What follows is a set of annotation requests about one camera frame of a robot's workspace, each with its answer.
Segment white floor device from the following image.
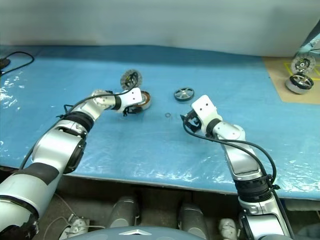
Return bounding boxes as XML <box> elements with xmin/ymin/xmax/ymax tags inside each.
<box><xmin>218</xmin><ymin>217</ymin><xmax>239</xmax><ymax>238</ymax></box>
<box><xmin>66</xmin><ymin>215</ymin><xmax>91</xmax><ymax>235</ymax></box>

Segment thin white floor cord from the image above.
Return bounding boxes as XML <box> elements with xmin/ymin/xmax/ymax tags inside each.
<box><xmin>41</xmin><ymin>193</ymin><xmax>107</xmax><ymax>235</ymax></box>

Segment grey-blue robot torso silver chevron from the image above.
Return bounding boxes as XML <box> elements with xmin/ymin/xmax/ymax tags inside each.
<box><xmin>62</xmin><ymin>225</ymin><xmax>251</xmax><ymax>240</ymax></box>

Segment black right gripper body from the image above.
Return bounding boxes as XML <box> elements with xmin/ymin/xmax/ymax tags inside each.
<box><xmin>186</xmin><ymin>110</ymin><xmax>205</xmax><ymax>133</ymax></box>

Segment blue plastic table sheet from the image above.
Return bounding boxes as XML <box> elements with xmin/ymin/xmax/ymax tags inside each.
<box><xmin>0</xmin><ymin>43</ymin><xmax>320</xmax><ymax>201</ymax></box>

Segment silver motor housing copper windings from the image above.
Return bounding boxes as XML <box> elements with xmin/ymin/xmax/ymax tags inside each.
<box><xmin>136</xmin><ymin>90</ymin><xmax>153</xmax><ymax>111</ymax></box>

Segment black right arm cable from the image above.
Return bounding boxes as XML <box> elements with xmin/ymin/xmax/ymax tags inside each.
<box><xmin>179</xmin><ymin>113</ymin><xmax>297</xmax><ymax>240</ymax></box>

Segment spoked silver rotor black rim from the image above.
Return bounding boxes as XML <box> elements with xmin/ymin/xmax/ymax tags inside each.
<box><xmin>173</xmin><ymin>86</ymin><xmax>196</xmax><ymax>103</ymax></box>
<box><xmin>289</xmin><ymin>73</ymin><xmax>314</xmax><ymax>89</ymax></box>

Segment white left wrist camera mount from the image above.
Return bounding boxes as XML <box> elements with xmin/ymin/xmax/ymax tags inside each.
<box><xmin>119</xmin><ymin>86</ymin><xmax>142</xmax><ymax>114</ymax></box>

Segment dark grey rounded shape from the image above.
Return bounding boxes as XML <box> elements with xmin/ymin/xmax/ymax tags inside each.
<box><xmin>178</xmin><ymin>201</ymin><xmax>214</xmax><ymax>234</ymax></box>
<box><xmin>108</xmin><ymin>195</ymin><xmax>140</xmax><ymax>230</ymax></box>

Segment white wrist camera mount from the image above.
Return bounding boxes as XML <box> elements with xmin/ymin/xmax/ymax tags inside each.
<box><xmin>119</xmin><ymin>86</ymin><xmax>142</xmax><ymax>114</ymax></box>
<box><xmin>191</xmin><ymin>94</ymin><xmax>224</xmax><ymax>134</ymax></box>

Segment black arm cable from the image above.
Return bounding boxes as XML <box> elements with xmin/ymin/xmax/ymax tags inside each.
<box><xmin>19</xmin><ymin>89</ymin><xmax>131</xmax><ymax>171</ymax></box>
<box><xmin>179</xmin><ymin>113</ymin><xmax>297</xmax><ymax>240</ymax></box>

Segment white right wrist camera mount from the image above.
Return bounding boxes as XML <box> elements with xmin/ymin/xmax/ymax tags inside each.
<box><xmin>191</xmin><ymin>94</ymin><xmax>224</xmax><ymax>134</ymax></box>

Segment round grey motor lid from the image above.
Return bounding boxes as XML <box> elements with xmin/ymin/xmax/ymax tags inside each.
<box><xmin>120</xmin><ymin>69</ymin><xmax>144</xmax><ymax>90</ymax></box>
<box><xmin>291</xmin><ymin>53</ymin><xmax>317</xmax><ymax>75</ymax></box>

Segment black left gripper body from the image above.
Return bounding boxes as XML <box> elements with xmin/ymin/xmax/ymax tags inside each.
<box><xmin>123</xmin><ymin>104</ymin><xmax>141</xmax><ymax>117</ymax></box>

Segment silver motor housing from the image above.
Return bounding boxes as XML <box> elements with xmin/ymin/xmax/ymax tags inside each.
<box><xmin>285</xmin><ymin>73</ymin><xmax>315</xmax><ymax>95</ymax></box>

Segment black cable on table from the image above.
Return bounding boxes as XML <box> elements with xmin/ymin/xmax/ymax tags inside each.
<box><xmin>0</xmin><ymin>51</ymin><xmax>35</xmax><ymax>76</ymax></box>

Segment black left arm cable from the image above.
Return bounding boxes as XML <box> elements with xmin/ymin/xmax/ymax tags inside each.
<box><xmin>19</xmin><ymin>89</ymin><xmax>131</xmax><ymax>171</ymax></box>

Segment brown cardboard sheet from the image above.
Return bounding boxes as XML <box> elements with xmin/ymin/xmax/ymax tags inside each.
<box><xmin>261</xmin><ymin>53</ymin><xmax>320</xmax><ymax>104</ymax></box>

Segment pale teal angled bar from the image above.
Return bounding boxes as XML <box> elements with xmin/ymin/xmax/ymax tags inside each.
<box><xmin>298</xmin><ymin>23</ymin><xmax>320</xmax><ymax>55</ymax></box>

